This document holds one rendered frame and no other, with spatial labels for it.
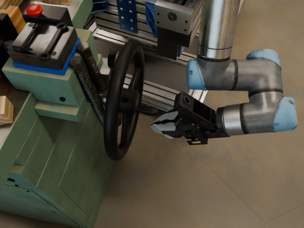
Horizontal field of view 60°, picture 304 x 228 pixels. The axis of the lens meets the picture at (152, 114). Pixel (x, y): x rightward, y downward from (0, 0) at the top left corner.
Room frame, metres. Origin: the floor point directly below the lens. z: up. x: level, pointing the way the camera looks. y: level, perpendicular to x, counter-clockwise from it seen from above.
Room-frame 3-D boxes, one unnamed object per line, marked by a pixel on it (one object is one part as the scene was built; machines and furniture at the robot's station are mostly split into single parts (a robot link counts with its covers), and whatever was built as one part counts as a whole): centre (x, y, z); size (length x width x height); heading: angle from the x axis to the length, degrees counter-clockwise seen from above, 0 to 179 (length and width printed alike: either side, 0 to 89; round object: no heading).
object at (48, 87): (0.39, 0.21, 0.91); 0.15 x 0.14 x 0.09; 169
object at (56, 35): (0.36, 0.18, 1.00); 0.10 x 0.02 x 0.01; 169
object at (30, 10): (0.43, 0.22, 1.02); 0.03 x 0.03 x 0.01
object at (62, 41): (0.39, 0.20, 0.99); 0.13 x 0.11 x 0.06; 169
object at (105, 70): (0.66, 0.20, 0.58); 0.12 x 0.08 x 0.08; 79
